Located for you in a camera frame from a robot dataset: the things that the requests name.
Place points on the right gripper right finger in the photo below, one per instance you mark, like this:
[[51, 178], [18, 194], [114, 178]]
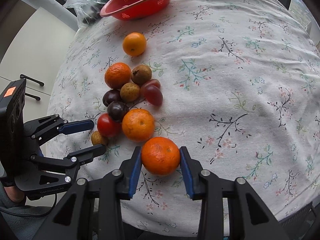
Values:
[[249, 217]]

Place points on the floral white tablecloth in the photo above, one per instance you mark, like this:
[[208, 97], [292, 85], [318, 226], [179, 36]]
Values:
[[240, 85]]

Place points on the white cabinet with black handles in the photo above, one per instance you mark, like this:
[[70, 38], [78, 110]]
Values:
[[37, 51]]

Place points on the red plastic colander bowl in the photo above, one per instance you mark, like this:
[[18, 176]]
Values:
[[127, 10]]

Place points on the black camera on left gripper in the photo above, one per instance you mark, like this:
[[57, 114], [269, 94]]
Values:
[[14, 143]]

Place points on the brown longan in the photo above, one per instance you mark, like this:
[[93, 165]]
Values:
[[141, 74], [130, 92], [97, 138]]

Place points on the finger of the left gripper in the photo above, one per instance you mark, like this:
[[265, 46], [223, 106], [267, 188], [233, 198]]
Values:
[[72, 160], [46, 128]]

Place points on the large orange mandarin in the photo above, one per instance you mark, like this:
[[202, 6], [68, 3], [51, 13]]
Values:
[[117, 75]]

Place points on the red tomato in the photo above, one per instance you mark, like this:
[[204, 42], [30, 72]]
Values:
[[108, 127]]

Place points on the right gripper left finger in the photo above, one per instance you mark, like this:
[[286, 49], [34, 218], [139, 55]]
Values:
[[72, 217]]

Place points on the person's left hand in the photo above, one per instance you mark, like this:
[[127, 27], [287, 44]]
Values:
[[14, 194]]

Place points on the dark plum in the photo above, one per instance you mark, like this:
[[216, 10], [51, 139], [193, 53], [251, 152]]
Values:
[[117, 110], [111, 96]]

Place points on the light orange citrus fruit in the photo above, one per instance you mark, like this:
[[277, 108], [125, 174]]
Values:
[[134, 44]]

